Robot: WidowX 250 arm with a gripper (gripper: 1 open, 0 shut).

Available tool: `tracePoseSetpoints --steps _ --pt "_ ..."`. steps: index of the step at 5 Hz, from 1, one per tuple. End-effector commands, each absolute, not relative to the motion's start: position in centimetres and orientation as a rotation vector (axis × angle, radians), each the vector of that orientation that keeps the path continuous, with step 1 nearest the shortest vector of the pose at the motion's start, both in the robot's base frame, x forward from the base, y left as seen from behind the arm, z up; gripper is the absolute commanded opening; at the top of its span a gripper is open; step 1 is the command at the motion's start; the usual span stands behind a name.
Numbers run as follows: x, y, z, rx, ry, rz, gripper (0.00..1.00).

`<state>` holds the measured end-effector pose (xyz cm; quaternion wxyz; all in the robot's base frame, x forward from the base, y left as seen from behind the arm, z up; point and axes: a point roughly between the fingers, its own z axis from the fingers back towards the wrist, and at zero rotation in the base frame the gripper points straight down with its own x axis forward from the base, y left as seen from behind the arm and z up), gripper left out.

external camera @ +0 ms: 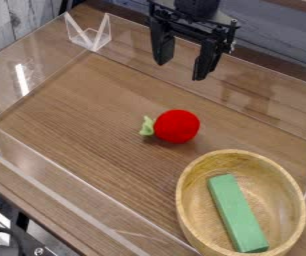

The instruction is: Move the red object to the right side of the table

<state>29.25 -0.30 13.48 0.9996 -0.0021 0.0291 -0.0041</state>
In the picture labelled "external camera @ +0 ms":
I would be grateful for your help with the green rectangular block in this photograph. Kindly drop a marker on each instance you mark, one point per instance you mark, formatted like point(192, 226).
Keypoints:
point(240, 222)

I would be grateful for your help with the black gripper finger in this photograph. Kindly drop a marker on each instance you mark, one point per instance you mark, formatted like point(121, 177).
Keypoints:
point(215, 45)
point(162, 40)

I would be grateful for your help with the clear acrylic corner bracket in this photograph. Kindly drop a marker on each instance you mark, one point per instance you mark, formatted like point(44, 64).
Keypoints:
point(89, 38)

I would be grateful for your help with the black metal table bracket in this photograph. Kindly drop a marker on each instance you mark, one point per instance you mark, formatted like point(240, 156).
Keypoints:
point(32, 246)

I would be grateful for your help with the clear acrylic table enclosure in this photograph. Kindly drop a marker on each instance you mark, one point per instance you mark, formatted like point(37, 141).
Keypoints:
point(77, 168)

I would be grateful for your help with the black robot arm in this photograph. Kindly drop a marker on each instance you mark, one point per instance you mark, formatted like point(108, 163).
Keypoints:
point(198, 21)

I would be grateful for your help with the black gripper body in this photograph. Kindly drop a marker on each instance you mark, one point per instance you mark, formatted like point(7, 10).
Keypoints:
point(200, 15)

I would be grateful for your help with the oval wooden bowl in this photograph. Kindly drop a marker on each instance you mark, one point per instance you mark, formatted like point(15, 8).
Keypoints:
point(272, 194)

